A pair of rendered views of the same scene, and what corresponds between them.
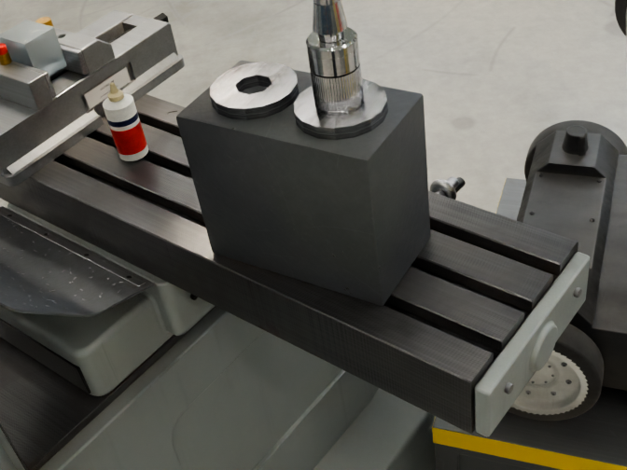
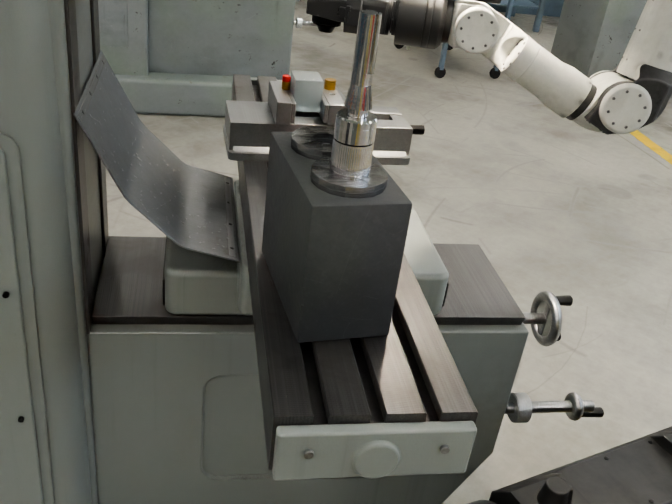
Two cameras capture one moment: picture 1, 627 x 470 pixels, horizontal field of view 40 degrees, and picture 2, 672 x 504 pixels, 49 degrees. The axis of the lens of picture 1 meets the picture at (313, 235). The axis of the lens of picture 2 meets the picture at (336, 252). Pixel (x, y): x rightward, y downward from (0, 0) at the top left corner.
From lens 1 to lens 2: 0.49 m
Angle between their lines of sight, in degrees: 29
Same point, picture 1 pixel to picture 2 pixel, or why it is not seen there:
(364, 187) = (307, 229)
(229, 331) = not seen: hidden behind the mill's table
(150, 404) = (198, 346)
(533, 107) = not seen: outside the picture
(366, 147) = (324, 201)
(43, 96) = (284, 117)
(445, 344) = (295, 388)
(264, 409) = not seen: hidden behind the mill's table
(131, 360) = (201, 304)
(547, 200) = (630, 460)
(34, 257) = (203, 205)
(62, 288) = (190, 226)
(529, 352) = (351, 447)
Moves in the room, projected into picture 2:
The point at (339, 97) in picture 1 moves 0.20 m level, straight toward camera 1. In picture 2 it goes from (338, 160) to (200, 208)
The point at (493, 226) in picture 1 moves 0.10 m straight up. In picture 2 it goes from (437, 360) to (453, 291)
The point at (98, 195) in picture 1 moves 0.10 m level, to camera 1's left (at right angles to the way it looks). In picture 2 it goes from (258, 189) to (216, 170)
